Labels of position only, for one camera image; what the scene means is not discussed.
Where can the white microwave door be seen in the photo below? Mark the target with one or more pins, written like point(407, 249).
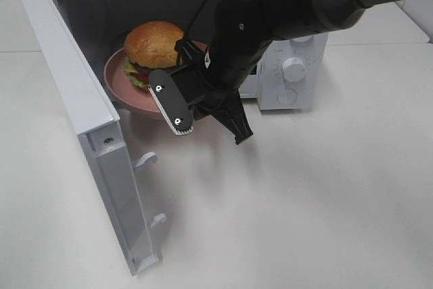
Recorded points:
point(97, 126)

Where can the white timer knob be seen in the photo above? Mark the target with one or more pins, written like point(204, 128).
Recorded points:
point(293, 70)

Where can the round door release button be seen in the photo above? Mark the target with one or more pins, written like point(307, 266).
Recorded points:
point(287, 97)

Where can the burger with sesame-free bun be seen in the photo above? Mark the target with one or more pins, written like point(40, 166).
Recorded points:
point(148, 47)

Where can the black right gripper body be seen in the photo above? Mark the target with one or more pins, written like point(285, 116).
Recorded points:
point(211, 101)

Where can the pink round plate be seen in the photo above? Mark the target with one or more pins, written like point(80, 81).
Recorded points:
point(128, 96)

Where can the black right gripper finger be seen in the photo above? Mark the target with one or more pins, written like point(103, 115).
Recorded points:
point(231, 115)

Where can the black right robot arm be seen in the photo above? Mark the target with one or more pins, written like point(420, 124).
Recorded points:
point(244, 29)

